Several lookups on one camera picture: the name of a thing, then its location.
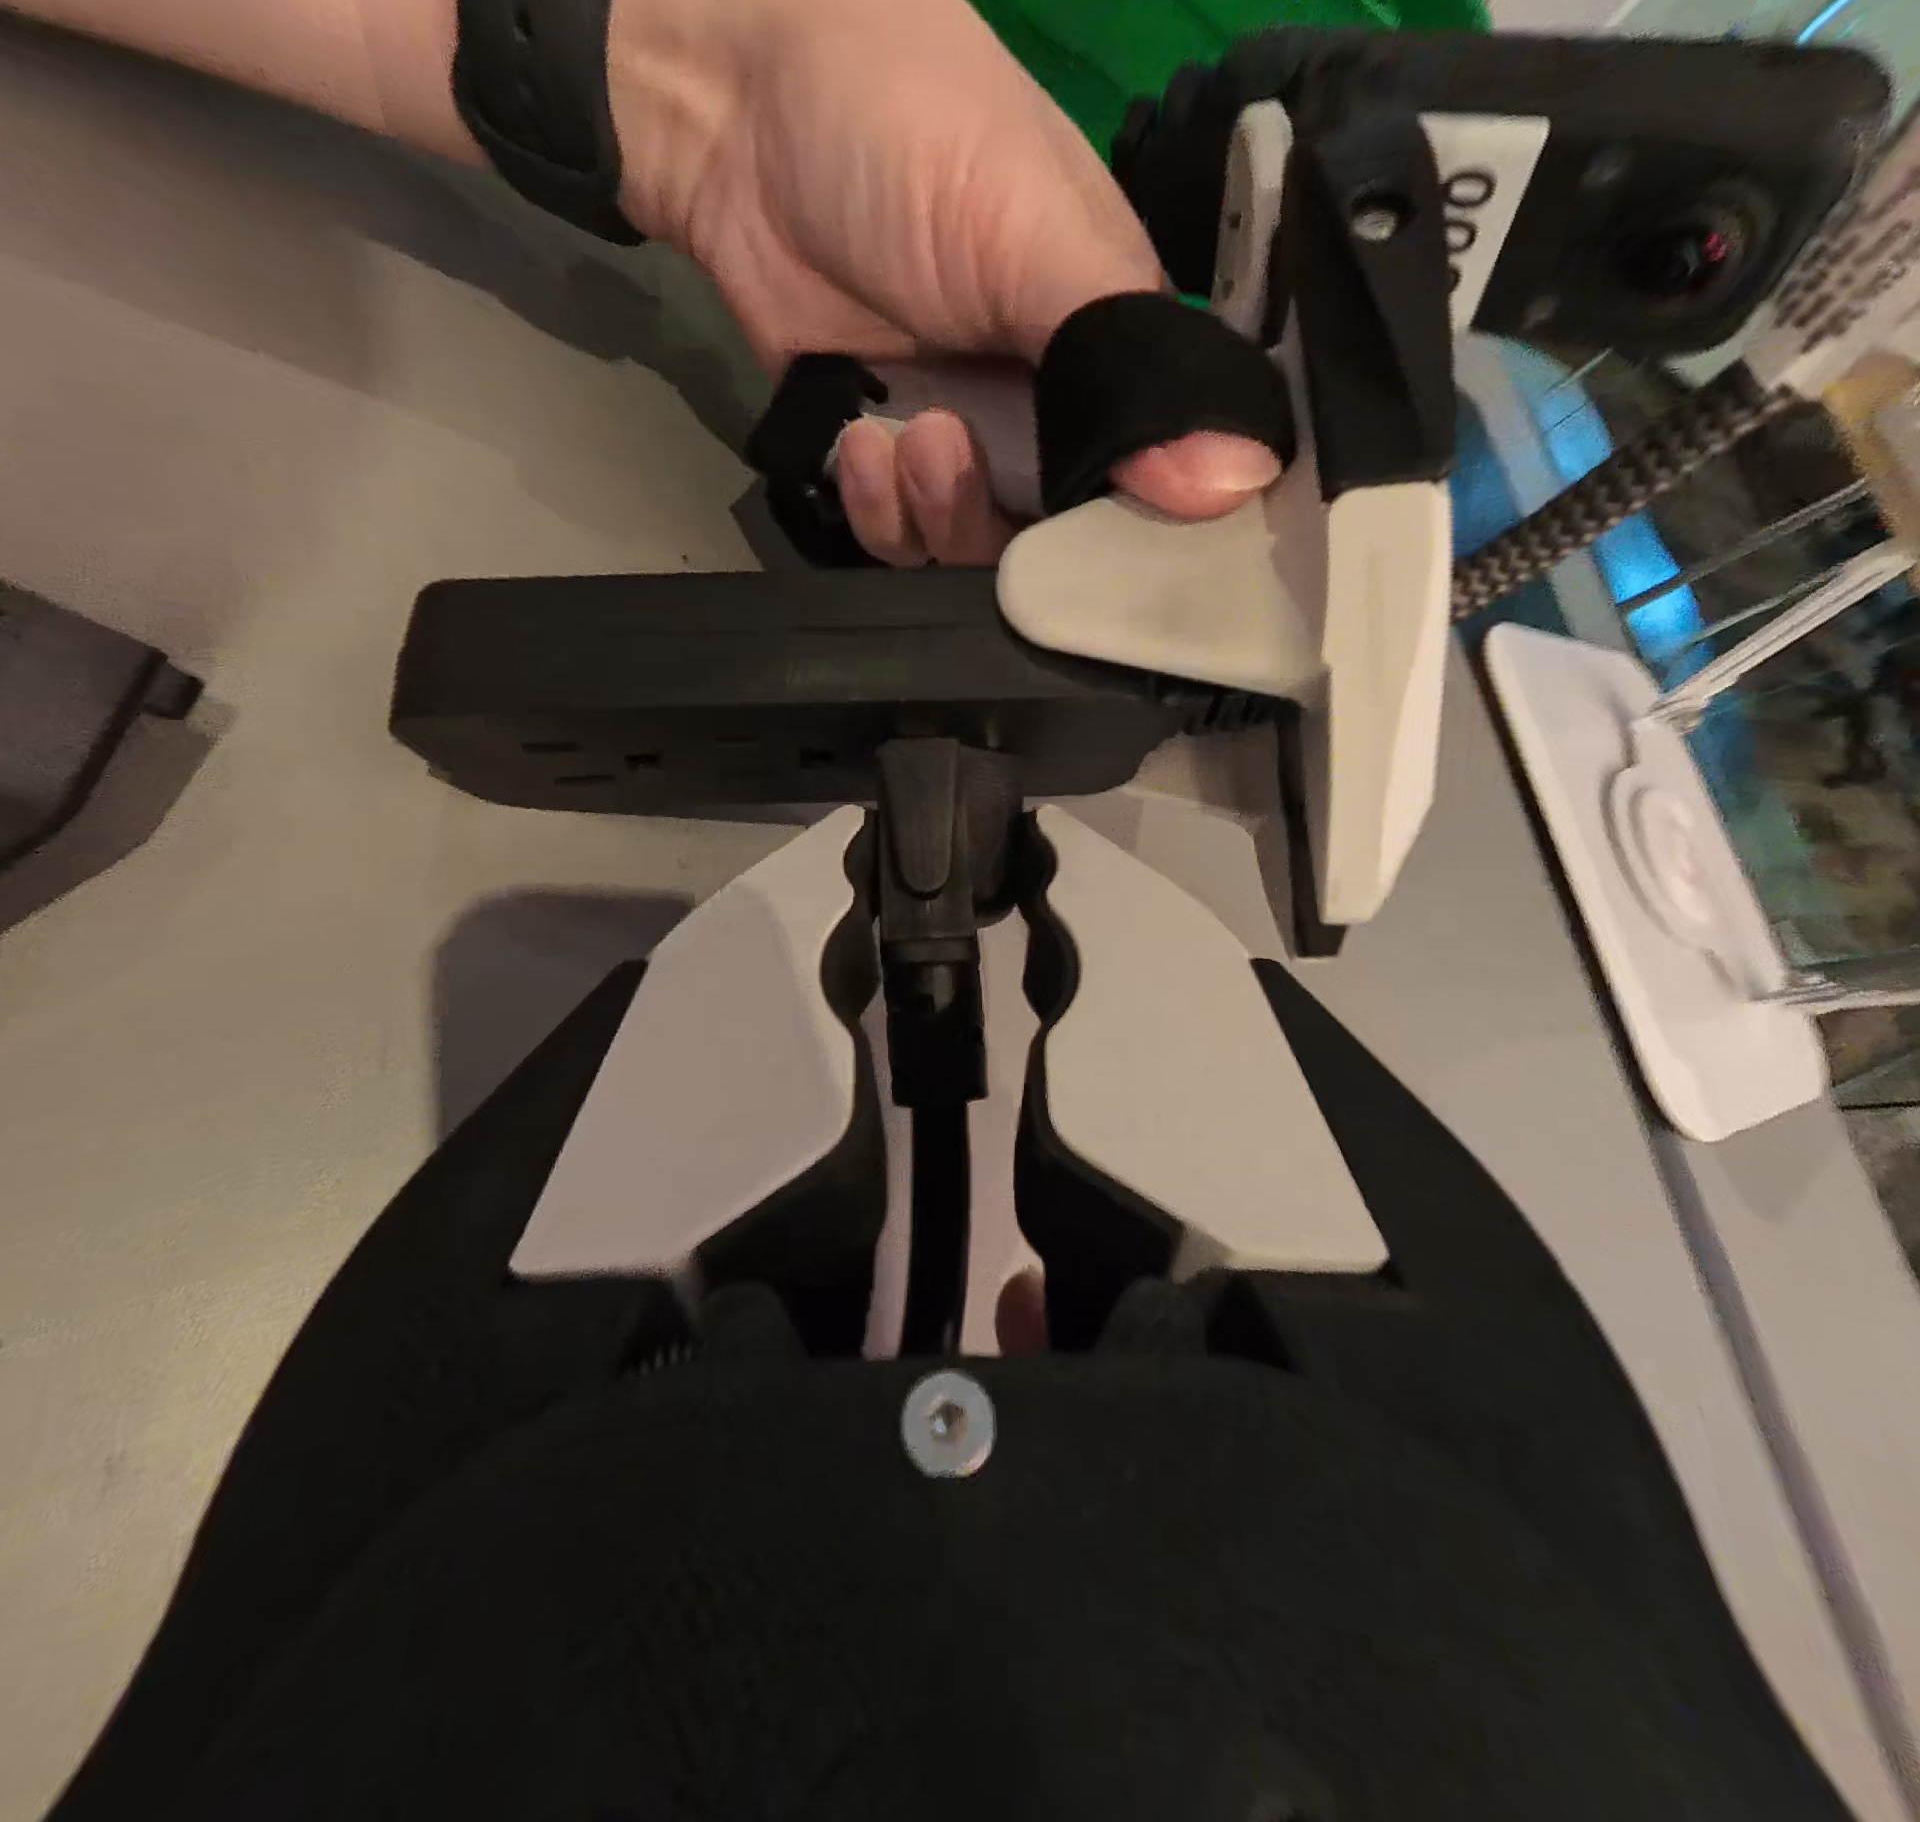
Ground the black power strip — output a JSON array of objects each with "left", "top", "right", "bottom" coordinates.
[{"left": 385, "top": 568, "right": 1296, "bottom": 824}]

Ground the white document stand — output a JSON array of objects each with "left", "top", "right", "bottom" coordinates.
[{"left": 1482, "top": 492, "right": 1920, "bottom": 1144}]

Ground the person's left hand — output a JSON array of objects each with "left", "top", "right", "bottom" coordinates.
[{"left": 616, "top": 0, "right": 1287, "bottom": 572}]

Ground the printed instruction sheet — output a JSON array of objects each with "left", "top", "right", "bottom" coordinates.
[{"left": 1771, "top": 130, "right": 1920, "bottom": 384}]

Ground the black braided strip cable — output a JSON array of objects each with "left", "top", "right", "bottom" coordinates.
[{"left": 1448, "top": 388, "right": 1808, "bottom": 634}]

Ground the black wristband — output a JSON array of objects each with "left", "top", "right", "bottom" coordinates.
[{"left": 448, "top": 0, "right": 650, "bottom": 248}]

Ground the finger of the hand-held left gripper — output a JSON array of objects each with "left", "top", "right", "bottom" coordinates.
[{"left": 1279, "top": 474, "right": 1457, "bottom": 958}]

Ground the black power plug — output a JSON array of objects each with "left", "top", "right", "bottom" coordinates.
[{"left": 870, "top": 731, "right": 1040, "bottom": 1110}]

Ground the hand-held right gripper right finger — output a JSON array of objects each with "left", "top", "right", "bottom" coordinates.
[{"left": 1015, "top": 801, "right": 1396, "bottom": 1285}]

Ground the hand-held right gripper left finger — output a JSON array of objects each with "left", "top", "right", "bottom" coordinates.
[{"left": 506, "top": 805, "right": 878, "bottom": 1292}]

